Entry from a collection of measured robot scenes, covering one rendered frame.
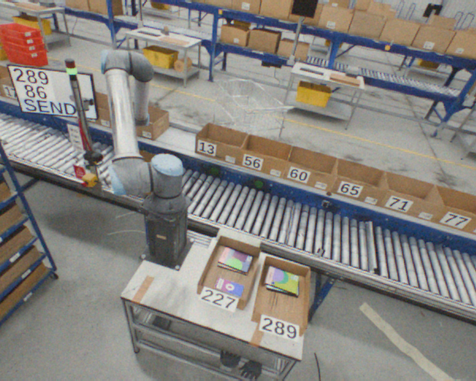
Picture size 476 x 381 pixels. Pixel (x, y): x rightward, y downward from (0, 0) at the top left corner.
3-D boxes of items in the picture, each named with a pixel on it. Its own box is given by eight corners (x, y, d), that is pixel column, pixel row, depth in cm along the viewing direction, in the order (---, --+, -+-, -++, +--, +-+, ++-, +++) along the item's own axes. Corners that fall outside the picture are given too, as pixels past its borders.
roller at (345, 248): (339, 268, 195) (343, 263, 192) (340, 218, 235) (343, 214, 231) (347, 271, 194) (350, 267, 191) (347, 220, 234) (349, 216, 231)
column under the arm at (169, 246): (178, 271, 170) (179, 235, 149) (139, 258, 173) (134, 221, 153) (195, 240, 190) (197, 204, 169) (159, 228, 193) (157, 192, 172)
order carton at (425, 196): (378, 207, 224) (389, 190, 213) (376, 186, 246) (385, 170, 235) (431, 223, 218) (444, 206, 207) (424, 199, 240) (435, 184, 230)
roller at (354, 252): (349, 271, 194) (352, 267, 191) (348, 221, 234) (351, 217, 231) (357, 274, 193) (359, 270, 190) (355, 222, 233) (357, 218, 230)
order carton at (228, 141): (193, 153, 246) (194, 136, 235) (206, 138, 268) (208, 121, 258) (237, 166, 240) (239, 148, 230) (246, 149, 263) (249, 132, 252)
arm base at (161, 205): (170, 219, 146) (171, 205, 140) (141, 205, 151) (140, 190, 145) (191, 199, 160) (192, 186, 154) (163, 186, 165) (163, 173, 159)
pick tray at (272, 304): (250, 321, 153) (253, 312, 147) (262, 264, 183) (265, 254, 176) (301, 337, 150) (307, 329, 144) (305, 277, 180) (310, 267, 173)
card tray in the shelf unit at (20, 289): (1, 317, 194) (-6, 309, 188) (-37, 302, 198) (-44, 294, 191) (47, 269, 225) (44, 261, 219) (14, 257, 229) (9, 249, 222)
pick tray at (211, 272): (195, 294, 161) (196, 284, 154) (218, 244, 190) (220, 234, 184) (243, 311, 157) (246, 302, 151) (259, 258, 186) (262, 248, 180)
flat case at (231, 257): (246, 274, 173) (247, 272, 172) (217, 262, 177) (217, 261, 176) (252, 257, 183) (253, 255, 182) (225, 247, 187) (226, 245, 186)
